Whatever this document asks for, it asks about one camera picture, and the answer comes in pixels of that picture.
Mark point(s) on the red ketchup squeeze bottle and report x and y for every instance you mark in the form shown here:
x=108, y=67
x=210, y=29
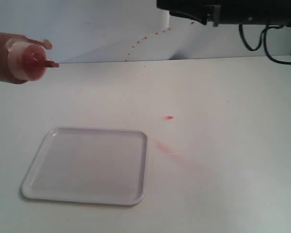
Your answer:
x=23, y=59

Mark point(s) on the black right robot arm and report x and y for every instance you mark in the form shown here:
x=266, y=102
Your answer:
x=231, y=12

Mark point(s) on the white rectangular tray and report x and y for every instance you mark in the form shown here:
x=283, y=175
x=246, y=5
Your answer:
x=98, y=166

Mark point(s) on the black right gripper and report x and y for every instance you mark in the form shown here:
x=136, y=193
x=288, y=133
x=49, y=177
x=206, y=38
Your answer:
x=202, y=11

